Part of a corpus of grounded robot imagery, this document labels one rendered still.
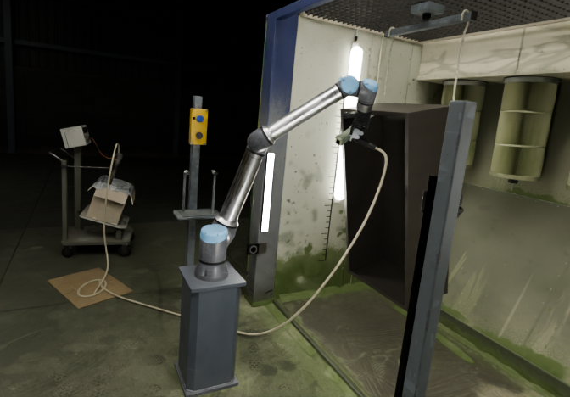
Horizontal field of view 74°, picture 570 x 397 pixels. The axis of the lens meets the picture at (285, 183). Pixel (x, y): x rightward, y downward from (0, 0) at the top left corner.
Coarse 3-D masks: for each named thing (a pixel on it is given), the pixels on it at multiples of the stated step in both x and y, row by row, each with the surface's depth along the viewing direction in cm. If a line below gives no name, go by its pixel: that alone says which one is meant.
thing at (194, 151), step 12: (192, 144) 282; (192, 156) 283; (192, 168) 285; (192, 180) 287; (192, 192) 288; (192, 204) 290; (192, 228) 294; (192, 240) 296; (192, 252) 298; (192, 264) 300
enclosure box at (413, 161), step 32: (384, 128) 267; (416, 128) 203; (352, 160) 263; (384, 160) 273; (416, 160) 208; (352, 192) 269; (384, 192) 280; (416, 192) 213; (352, 224) 275; (384, 224) 288; (416, 224) 219; (352, 256) 281; (384, 256) 296; (384, 288) 257
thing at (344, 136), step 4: (372, 116) 253; (344, 132) 226; (348, 132) 226; (336, 136) 225; (340, 136) 222; (344, 136) 223; (348, 136) 224; (336, 140) 222; (340, 140) 220; (344, 140) 222; (352, 140) 228; (356, 140) 226; (360, 140) 224; (364, 140) 224; (340, 144) 222; (364, 144) 224; (368, 144) 223; (372, 144) 222; (372, 148) 223
